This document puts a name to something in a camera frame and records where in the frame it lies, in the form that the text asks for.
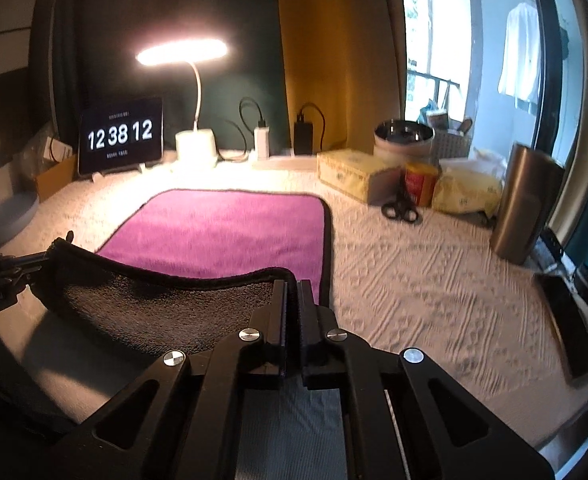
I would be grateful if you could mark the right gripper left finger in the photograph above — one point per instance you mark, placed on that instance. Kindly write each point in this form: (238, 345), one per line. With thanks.
(182, 417)

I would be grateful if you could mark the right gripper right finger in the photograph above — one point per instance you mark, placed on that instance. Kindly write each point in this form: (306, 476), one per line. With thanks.
(404, 416)

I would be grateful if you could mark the purple and grey towel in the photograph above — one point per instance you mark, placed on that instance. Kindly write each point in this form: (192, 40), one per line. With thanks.
(188, 268)

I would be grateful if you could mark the grey blue plate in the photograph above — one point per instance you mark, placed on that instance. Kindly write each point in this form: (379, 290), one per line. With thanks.
(15, 214)

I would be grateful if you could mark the cardboard box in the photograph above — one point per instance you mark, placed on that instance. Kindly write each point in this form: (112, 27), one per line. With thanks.
(54, 179)

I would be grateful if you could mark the black device on table edge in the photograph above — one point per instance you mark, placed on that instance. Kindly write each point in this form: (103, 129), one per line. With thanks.
(568, 322)

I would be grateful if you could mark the tablet showing clock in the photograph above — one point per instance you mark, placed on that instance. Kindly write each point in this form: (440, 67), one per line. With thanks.
(118, 136)

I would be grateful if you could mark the black scissors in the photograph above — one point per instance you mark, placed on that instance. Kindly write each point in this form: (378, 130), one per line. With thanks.
(402, 208)

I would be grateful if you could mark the yellow wipes pack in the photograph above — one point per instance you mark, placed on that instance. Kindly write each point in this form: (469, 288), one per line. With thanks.
(463, 191)

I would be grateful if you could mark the orange can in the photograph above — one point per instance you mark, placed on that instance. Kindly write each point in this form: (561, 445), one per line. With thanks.
(420, 181)

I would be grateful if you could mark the steel tumbler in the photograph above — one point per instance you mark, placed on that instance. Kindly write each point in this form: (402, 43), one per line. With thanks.
(532, 185)

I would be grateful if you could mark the dark green curtain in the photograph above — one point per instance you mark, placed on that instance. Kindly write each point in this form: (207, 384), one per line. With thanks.
(84, 54)

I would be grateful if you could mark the yellow tissue box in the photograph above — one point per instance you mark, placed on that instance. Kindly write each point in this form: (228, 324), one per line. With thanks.
(361, 176)

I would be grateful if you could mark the white plastic basket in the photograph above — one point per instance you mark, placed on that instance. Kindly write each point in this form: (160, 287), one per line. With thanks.
(451, 144)

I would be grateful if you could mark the white charger plug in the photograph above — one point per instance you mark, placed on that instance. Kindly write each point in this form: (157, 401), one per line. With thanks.
(262, 140)

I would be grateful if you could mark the black power adapter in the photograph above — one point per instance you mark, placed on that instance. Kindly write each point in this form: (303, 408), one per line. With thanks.
(303, 136)

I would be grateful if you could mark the white hanging shirt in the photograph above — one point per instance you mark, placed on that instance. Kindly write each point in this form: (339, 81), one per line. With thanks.
(520, 76)

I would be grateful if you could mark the yellow curtain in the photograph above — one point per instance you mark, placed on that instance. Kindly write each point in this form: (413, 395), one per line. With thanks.
(345, 57)

